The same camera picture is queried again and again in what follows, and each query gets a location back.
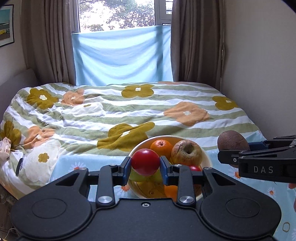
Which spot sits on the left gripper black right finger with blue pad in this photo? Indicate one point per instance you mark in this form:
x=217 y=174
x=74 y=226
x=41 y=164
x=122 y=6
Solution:
x=180 y=176

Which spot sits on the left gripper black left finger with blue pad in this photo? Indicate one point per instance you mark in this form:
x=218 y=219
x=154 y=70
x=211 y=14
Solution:
x=110 y=176

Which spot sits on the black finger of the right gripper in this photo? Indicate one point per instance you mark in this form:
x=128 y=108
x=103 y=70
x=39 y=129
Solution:
x=228 y=157

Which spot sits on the brown kiwi fruit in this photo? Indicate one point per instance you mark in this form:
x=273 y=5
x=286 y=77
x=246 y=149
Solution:
x=232 y=140

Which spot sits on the brown wrinkled apple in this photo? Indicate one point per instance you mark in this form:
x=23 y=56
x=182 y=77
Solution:
x=186 y=152

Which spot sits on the red cherry tomato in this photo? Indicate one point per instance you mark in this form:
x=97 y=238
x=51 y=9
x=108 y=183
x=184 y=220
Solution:
x=145 y=162

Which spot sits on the person's right hand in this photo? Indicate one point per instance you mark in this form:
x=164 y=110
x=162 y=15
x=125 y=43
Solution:
x=292 y=186

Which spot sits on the red tomato near edge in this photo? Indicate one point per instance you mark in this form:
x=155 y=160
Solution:
x=195 y=168

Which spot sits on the large orange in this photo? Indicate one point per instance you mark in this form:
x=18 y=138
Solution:
x=171 y=192

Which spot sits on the large green apple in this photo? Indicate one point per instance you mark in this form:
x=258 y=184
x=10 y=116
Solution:
x=155 y=178

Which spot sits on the cream yellow ceramic bowl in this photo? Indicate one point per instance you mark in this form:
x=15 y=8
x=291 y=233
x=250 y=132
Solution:
x=156 y=190

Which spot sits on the orange in bowl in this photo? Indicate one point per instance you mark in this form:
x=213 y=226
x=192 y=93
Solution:
x=162 y=148

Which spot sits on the floral striped duvet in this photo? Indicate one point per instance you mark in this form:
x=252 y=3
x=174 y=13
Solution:
x=56 y=119

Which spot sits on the black remote on bed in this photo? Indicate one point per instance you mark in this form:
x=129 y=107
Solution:
x=19 y=165

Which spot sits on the right brown curtain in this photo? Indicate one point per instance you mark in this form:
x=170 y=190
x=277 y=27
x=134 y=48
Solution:
x=197 y=41

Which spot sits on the brown curtain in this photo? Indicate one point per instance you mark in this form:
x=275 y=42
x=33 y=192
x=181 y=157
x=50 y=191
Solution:
x=197 y=41
x=47 y=40

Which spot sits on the light blue window cloth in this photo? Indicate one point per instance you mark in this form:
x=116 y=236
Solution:
x=132 y=55

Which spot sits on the grey headboard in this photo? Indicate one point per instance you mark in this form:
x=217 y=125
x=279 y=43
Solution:
x=12 y=86

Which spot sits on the left brown curtain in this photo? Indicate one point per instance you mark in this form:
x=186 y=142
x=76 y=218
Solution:
x=47 y=40

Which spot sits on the window frame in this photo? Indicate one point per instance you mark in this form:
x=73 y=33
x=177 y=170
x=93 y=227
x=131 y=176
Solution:
x=94 y=16

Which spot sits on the framed wall picture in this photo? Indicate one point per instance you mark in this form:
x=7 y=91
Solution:
x=7 y=25

